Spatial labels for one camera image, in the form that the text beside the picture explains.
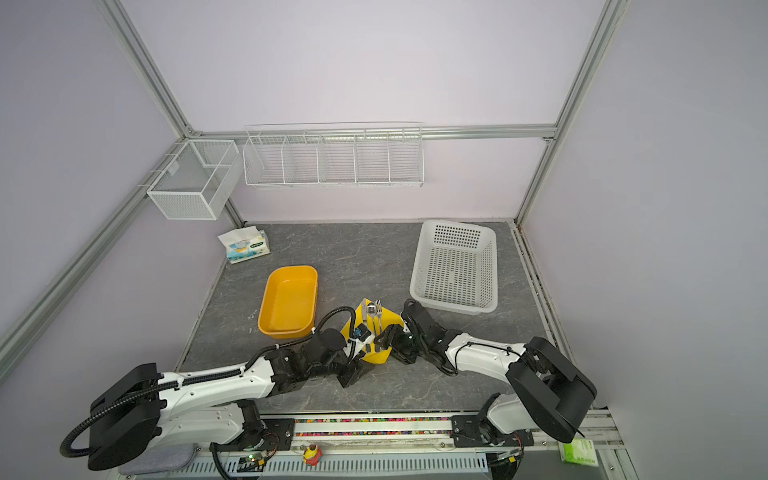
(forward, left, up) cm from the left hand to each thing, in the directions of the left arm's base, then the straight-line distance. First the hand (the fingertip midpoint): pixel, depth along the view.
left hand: (366, 363), depth 79 cm
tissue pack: (+46, +44, -1) cm, 63 cm away
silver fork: (+19, -4, -6) cm, 20 cm away
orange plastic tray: (+23, +26, -5) cm, 35 cm away
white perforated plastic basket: (+34, -31, -6) cm, 46 cm away
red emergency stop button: (-19, +12, 0) cm, 23 cm away
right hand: (+5, -3, -1) cm, 6 cm away
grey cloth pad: (-18, +46, -2) cm, 49 cm away
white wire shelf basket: (+66, +9, +21) cm, 70 cm away
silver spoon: (+18, -1, -5) cm, 19 cm away
